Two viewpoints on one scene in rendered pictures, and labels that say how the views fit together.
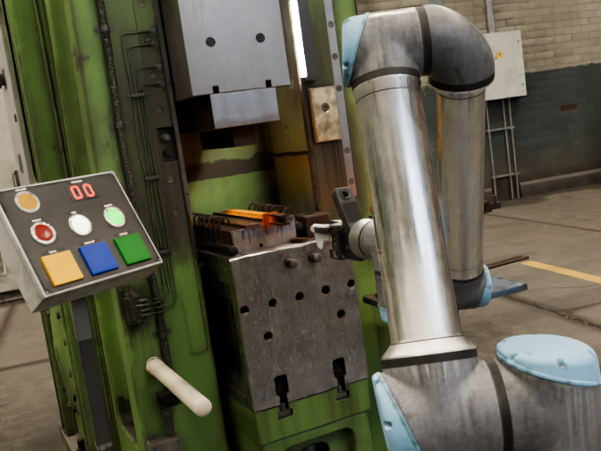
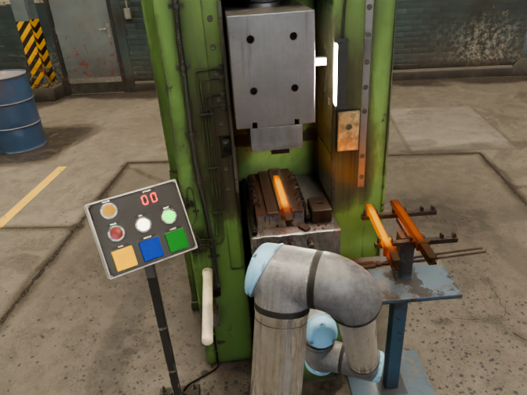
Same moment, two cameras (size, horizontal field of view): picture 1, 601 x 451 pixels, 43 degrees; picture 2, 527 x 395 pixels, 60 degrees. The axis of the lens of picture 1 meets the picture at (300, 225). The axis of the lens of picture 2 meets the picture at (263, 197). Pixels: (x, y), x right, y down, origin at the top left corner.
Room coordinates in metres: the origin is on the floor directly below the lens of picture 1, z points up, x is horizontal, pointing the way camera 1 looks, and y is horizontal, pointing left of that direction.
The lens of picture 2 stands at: (0.61, -0.41, 1.94)
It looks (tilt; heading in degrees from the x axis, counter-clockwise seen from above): 28 degrees down; 21
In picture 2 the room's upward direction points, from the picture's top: 4 degrees counter-clockwise
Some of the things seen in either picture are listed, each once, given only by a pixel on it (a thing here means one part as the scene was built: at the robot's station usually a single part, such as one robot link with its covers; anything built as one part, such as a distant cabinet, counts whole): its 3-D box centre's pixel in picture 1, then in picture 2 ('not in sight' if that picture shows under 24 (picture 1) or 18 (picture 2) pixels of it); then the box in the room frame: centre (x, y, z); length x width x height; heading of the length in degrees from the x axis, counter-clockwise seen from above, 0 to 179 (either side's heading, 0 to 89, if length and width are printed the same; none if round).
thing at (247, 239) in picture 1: (238, 228); (274, 195); (2.35, 0.19, 0.96); 0.42 x 0.20 x 0.09; 25
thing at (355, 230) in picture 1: (370, 238); not in sight; (1.67, -0.15, 0.98); 0.10 x 0.05 x 0.09; 115
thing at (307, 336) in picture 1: (265, 306); (287, 241); (2.38, 0.15, 0.69); 0.56 x 0.38 x 0.45; 25
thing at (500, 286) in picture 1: (443, 293); (401, 277); (2.25, -0.40, 0.69); 0.40 x 0.30 x 0.02; 112
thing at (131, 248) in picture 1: (131, 250); (176, 240); (1.84, 0.42, 1.01); 0.07 x 0.05 x 0.07; 140
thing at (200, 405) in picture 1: (177, 385); (207, 304); (1.93, 0.38, 0.62); 0.44 x 0.05 x 0.05; 25
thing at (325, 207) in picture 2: (310, 224); (319, 209); (2.29, -0.03, 0.95); 0.12 x 0.08 x 0.06; 25
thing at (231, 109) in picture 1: (220, 113); (270, 121); (2.35, 0.19, 1.32); 0.42 x 0.20 x 0.10; 25
